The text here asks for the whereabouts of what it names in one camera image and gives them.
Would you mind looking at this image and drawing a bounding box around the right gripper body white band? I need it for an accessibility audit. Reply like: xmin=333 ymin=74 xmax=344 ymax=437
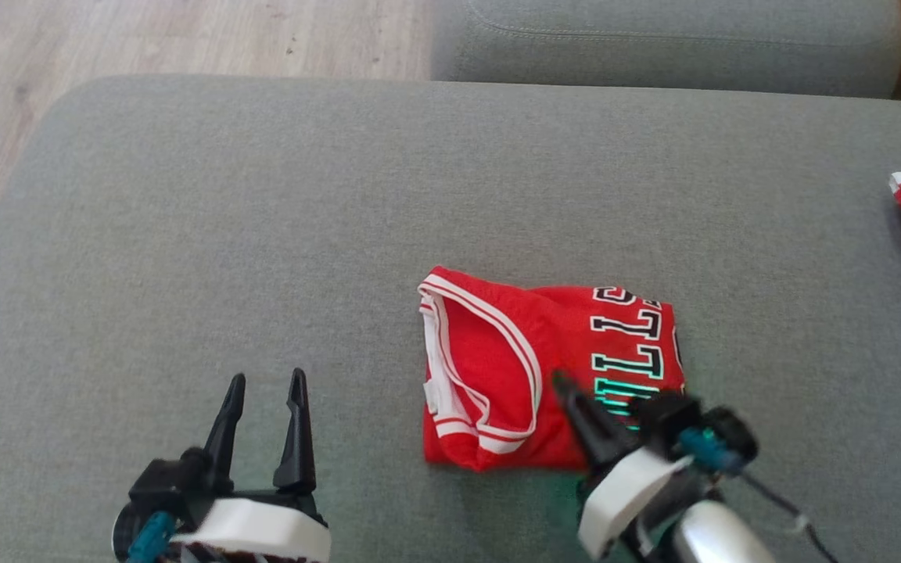
xmin=578 ymin=446 xmax=694 ymax=561

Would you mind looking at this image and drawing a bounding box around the grey sofa seat cushion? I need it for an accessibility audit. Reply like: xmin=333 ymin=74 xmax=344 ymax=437
xmin=429 ymin=0 xmax=901 ymax=100

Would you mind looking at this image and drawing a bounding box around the red jersey white trim lettering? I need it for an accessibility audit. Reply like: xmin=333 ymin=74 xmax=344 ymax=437
xmin=417 ymin=265 xmax=687 ymax=473

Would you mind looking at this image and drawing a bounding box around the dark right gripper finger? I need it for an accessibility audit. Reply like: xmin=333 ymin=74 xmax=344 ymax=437
xmin=552 ymin=371 xmax=640 ymax=471

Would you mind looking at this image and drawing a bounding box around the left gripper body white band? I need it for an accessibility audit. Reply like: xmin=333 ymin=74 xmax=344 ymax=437
xmin=171 ymin=483 xmax=332 ymax=563

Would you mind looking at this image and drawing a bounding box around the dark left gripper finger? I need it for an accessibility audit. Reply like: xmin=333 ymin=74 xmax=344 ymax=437
xmin=202 ymin=372 xmax=247 ymax=493
xmin=273 ymin=368 xmax=318 ymax=495

